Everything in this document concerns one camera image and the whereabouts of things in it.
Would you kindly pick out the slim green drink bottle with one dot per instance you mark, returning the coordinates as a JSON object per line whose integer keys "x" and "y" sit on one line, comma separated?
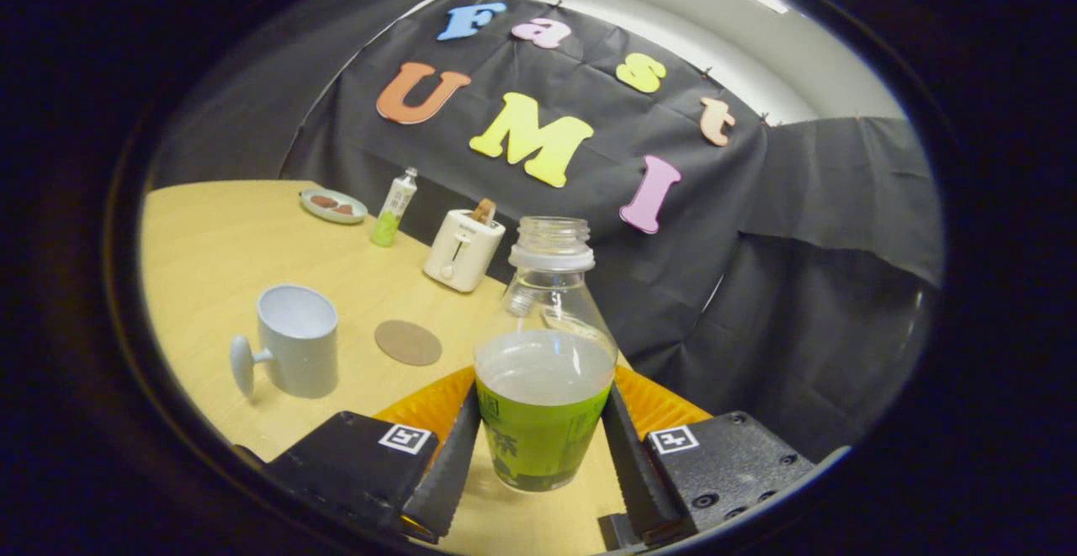
{"x": 392, "y": 211}

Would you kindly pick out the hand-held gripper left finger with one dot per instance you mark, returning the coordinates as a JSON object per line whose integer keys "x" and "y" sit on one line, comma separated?
{"x": 454, "y": 472}

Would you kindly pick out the brown bread slice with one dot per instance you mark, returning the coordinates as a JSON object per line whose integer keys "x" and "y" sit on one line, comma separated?
{"x": 483, "y": 212}

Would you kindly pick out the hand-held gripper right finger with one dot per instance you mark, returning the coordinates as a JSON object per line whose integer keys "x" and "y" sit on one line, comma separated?
{"x": 635, "y": 472}

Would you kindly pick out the green label juice bottle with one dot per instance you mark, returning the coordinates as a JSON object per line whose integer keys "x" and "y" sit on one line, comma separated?
{"x": 543, "y": 430}

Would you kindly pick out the wooden table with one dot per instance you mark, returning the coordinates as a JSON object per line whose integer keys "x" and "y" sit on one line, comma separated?
{"x": 219, "y": 245}

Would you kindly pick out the white toaster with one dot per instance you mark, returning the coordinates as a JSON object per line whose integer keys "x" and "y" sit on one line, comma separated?
{"x": 458, "y": 253}

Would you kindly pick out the round brown coaster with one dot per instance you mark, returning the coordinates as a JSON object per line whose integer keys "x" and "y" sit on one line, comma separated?
{"x": 408, "y": 343}

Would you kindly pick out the pale green plate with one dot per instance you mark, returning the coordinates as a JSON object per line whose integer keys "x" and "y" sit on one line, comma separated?
{"x": 328, "y": 216}

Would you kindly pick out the pale blue cup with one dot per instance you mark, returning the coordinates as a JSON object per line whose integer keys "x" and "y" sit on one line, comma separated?
{"x": 294, "y": 362}

